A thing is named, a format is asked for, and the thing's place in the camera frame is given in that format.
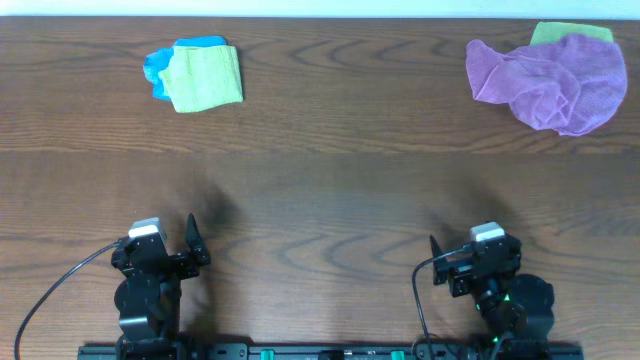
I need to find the left black cable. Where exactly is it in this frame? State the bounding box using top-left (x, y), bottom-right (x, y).
top-left (13, 240), bottom-right (122, 360)

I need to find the blue cloth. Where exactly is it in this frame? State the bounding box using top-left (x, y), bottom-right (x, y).
top-left (143, 36), bottom-right (227, 102)

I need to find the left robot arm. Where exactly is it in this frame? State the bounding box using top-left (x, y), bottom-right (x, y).
top-left (111, 214), bottom-right (211, 359)

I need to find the light green cloth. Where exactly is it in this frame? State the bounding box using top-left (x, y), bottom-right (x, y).
top-left (530, 22), bottom-right (614, 45)

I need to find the dark purple crumpled cloth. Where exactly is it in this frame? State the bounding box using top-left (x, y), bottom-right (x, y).
top-left (504, 34), bottom-right (628, 137)

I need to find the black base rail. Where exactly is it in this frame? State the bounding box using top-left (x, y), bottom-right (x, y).
top-left (77, 341), bottom-right (586, 360)

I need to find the folded green cloth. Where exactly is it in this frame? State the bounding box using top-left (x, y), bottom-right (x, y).
top-left (159, 45), bottom-right (244, 113)

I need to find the right black cable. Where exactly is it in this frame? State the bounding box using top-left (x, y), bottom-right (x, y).
top-left (411, 246), bottom-right (474, 360)

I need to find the black cable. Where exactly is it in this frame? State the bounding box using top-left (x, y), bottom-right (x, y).
top-left (411, 246), bottom-right (474, 360)
top-left (13, 240), bottom-right (122, 360)

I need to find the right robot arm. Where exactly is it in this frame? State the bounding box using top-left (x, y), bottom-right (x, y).
top-left (429, 234), bottom-right (555, 359)

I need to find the pink purple microfiber cloth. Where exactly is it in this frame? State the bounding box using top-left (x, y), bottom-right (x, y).
top-left (465, 39), bottom-right (529, 104)

